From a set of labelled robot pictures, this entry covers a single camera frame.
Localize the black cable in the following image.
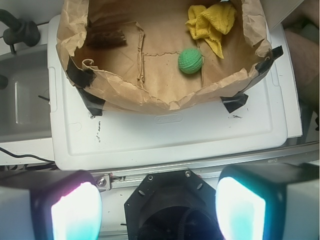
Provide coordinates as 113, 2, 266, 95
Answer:
0, 146, 55, 163

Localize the green dimpled ball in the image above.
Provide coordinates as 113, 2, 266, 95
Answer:
177, 48, 203, 74

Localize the black octagonal base mount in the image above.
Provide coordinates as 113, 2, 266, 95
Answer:
124, 169, 224, 240

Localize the white plastic lid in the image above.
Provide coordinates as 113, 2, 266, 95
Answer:
47, 16, 288, 170

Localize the yellow microfiber cloth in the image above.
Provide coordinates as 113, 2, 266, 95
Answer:
185, 1, 237, 59

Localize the black tape strip left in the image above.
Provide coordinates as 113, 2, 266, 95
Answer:
66, 57, 106, 116

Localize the black tape strip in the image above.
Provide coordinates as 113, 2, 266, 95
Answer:
220, 93, 249, 113
66, 57, 106, 116
255, 45, 284, 76

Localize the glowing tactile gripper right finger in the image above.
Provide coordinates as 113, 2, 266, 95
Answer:
215, 163, 320, 240

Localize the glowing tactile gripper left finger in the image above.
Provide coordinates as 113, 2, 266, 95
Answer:
0, 170, 102, 240

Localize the aluminium frame rail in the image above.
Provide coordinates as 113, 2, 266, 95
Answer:
90, 141, 320, 192

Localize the brown paper bag tray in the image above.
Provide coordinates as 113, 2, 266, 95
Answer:
56, 0, 271, 115

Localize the black tape strip upper right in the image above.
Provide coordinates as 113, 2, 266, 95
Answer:
255, 45, 284, 76

